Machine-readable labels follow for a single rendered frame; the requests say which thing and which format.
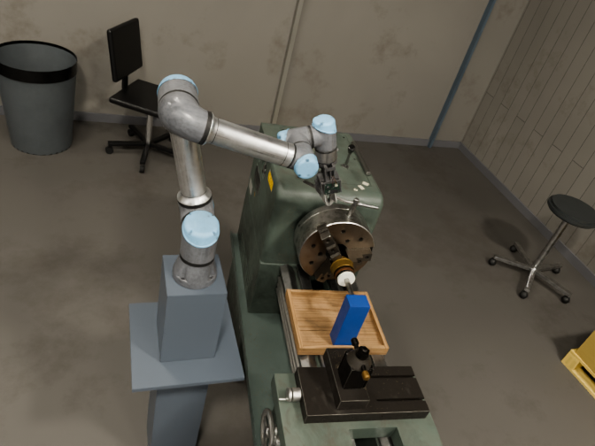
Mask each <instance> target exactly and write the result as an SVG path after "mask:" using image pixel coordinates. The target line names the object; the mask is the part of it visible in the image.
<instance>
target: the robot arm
mask: <svg viewBox="0 0 595 446"><path fill-rule="evenodd" d="M157 95H158V118H159V120H160V122H161V123H162V125H163V127H164V128H165V129H167V130H168V131H169V134H170V138H171V143H172V148H173V153H174V161H175V166H176V171H177V175H178V181H179V185H180V191H179V192H178V194H177V201H178V205H179V210H180V215H181V231H182V240H181V248H180V255H179V256H178V258H177V259H176V260H175V262H174V265H173V271H172V275H173V278H174V280H175V281H176V282H177V283H178V284H179V285H181V286H183V287H185V288H189V289H202V288H207V287H209V286H211V285H212V284H213V283H214V282H215V280H216V276H217V267H216V264H215V260H214V257H215V251H216V247H217V241H218V238H219V235H220V224H219V221H218V220H217V218H216V217H215V215H214V204H213V197H212V191H211V190H210V189H209V188H208V187H206V185H205V173H204V168H203V161H202V155H201V149H200V145H205V144H207V143H210V144H213V145H216V146H219V147H221V148H224V149H228V150H232V151H235V152H238V153H242V154H244V155H247V156H250V157H253V158H258V159H261V160H264V161H267V162H269V163H273V164H276V165H280V166H283V167H287V168H289V169H292V170H294V172H295V174H296V175H297V176H298V177H299V178H302V179H309V178H312V177H313V176H314V175H315V174H316V179H315V183H314V186H315V189H316V191H317V192H318V193H319V195H320V197H321V199H322V201H323V202H324V204H325V205H327V206H330V205H332V204H333V202H335V203H336V193H339V192H342V189H341V179H340V177H339V175H338V172H337V171H336V167H335V165H336V163H337V151H339V149H338V148H337V145H336V121H335V119H334V118H333V117H332V116H330V115H327V114H322V115H318V117H315V118H314V119H313V123H312V125H309V126H305V127H297V128H292V129H287V130H283V131H280V132H278V134H277V138H275V137H273V136H270V135H265V134H262V133H260V132H257V131H254V130H251V129H249V128H246V127H242V126H239V125H237V124H234V123H231V122H228V121H226V120H223V119H218V118H215V116H214V114H213V113H212V112H211V111H207V110H205V109H203V108H202V107H200V106H199V101H198V90H197V86H196V85H195V83H194V82H193V80H191V79H190V78H189V77H187V76H184V75H181V74H173V75H169V76H167V77H166V78H165V79H163V80H162V81H161V82H160V83H159V85H158V90H157ZM313 148H314V151H315V155H314V153H313ZM319 168H320V169H321V170H320V171H318V169H319ZM327 195H329V199H328V196H327Z"/></svg>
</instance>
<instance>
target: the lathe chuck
mask: <svg viewBox="0 0 595 446"><path fill-rule="evenodd" d="M348 213H349V210H346V209H332V210H327V211H322V212H320V213H318V214H316V215H314V216H312V217H311V218H310V219H308V220H307V221H306V222H305V223H304V224H303V225H302V227H301V228H299V230H298V232H297V236H296V240H295V246H296V250H297V256H298V260H299V263H300V265H301V267H302V268H303V270H304V271H305V272H306V273H308V274H309V275H311V276H312V275H313V274H314V273H315V272H316V271H317V269H318V268H319V267H320V266H321V265H322V264H323V262H324V261H325V260H326V259H327V256H326V253H327V252H328V251H327V248H326V246H325V244H324V243H323V241H322V240H321V236H320V233H319V231H318V229H317V228H316V227H317V226H318V225H320V224H322V223H324V222H325V223H326V222H327V224H326V226H327V228H328V230H329V232H330V233H331V234H332V236H333V238H334V239H335V241H336V243H337V245H338V247H339V249H340V252H341V255H342V257H343V256H344V254H343V250H344V245H345V246H346V247H347V249H354V248H368V247H374V246H375V244H374V239H373V236H372V235H371V233H370V231H369V228H368V226H367V223H366V221H365V220H364V219H363V218H362V217H361V216H360V215H359V214H358V213H356V212H354V213H353V214H352V219H348V218H346V217H345V214H348ZM367 262H368V261H362V265H357V266H356V269H354V272H355V273H356V272H357V271H358V270H359V269H361V268H362V267H363V266H364V265H365V264H366V263H367Z"/></svg>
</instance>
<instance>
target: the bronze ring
mask: <svg viewBox="0 0 595 446"><path fill-rule="evenodd" d="M330 271H331V272H332V273H333V275H334V277H335V278H336V281H337V277H338V276H339V275H340V274H341V273H344V272H351V273H353V274H354V276H355V273H354V268H353V262H352V261H351V260H350V259H349V258H346V257H343V258H339V259H337V260H336V261H334V262H333V263H332V265H331V267H330ZM337 282H338V281H337Z"/></svg>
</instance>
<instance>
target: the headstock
mask: <svg viewBox="0 0 595 446"><path fill-rule="evenodd" d="M292 128H297V127H290V126H284V125H276V124H269V123H263V122H261V124H260V129H259V132H260V133H262V134H265V135H270V136H273V137H275V138H277V134H278V132H280V131H283V130H287V129H292ZM352 141H353V139H352V136H351V135H350V134H345V133H338V132H336V145H337V148H338V149H339V151H337V163H336V165H335V167H336V171H337V172H338V175H339V177H340V179H341V189H342V192H339V193H336V195H337V196H340V197H342V198H343V199H345V200H349V201H353V199H354V198H355V197H357V198H358V199H359V203H362V204H370V205H374V206H378V207H379V208H378V210H376V209H372V208H367V207H364V206H359V205H357V207H356V210H358V211H359V212H360V213H361V214H362V216H363V217H364V219H365V221H366V223H367V226H368V228H369V231H370V233H371V234H372V233H373V231H374V229H375V225H376V222H377V220H378V218H379V216H380V214H381V211H382V209H383V194H382V192H381V191H380V189H379V188H378V186H377V184H376V182H375V179H374V177H373V176H372V174H370V175H369V176H367V175H366V173H365V171H364V169H363V167H362V165H361V163H360V161H359V159H358V157H357V155H356V153H355V151H354V152H353V153H352V154H351V156H350V158H349V161H348V164H347V165H348V166H349V168H343V167H342V164H344V163H345V160H346V159H347V156H348V146H349V145H350V144H351V142H352ZM315 179H316V174H315V175H314V176H313V177H312V178H309V179H302V178H299V177H298V176H297V175H296V174H295V172H294V170H292V169H289V168H287V167H283V166H280V165H276V164H273V163H269V162H267V161H264V160H261V159H258V158H254V159H253V163H252V167H251V175H250V179H249V184H248V188H247V189H248V195H249V200H250V205H251V215H252V219H253V225H254V230H255V235H256V240H257V245H258V251H259V259H260V260H261V261H262V262H264V263H276V264H294V265H300V263H299V260H298V254H297V250H296V247H295V243H294V232H295V229H296V227H297V225H298V223H299V221H300V220H301V219H302V218H303V217H304V216H305V215H306V214H307V213H309V212H310V211H312V210H314V209H316V208H319V207H321V206H323V205H325V204H324V202H323V201H322V199H321V197H320V195H319V193H318V192H317V191H316V189H315V188H313V187H311V186H309V185H307V184H305V183H303V180H306V181H309V182H311V183H312V184H314V183H315ZM363 181H364V182H366V183H368V186H367V185H364V184H362V183H363ZM359 185H361V186H362V187H363V188H364V189H361V188H360V187H359ZM354 189H357V190H358V191H356V190H354ZM294 207H295V208H294ZM296 207H297V208H296ZM293 209H294V210H293ZM291 214H292V215H291ZM294 216H295V217H294ZM286 220H287V221H286ZM286 222H287V223H286ZM369 223H372V224H369ZM287 231H288V232H287ZM289 231H290V232H289ZM285 239H286V240H285ZM286 252H287V253H286ZM279 253H280V255H279ZM284 253H285V254H284ZM295 254H296V255H295ZM284 255H285V256H286V257H285V256H284ZM292 255H294V256H295V257H294V256H293V257H292ZM284 257H285V259H284ZM294 258H295V260H294ZM277 259H278V260H280V261H278V260H277ZM286 259H287V260H286ZM290 260H291V261H290ZM296 260H297V261H296ZM284 261H285V262H284ZM292 261H293V262H292Z"/></svg>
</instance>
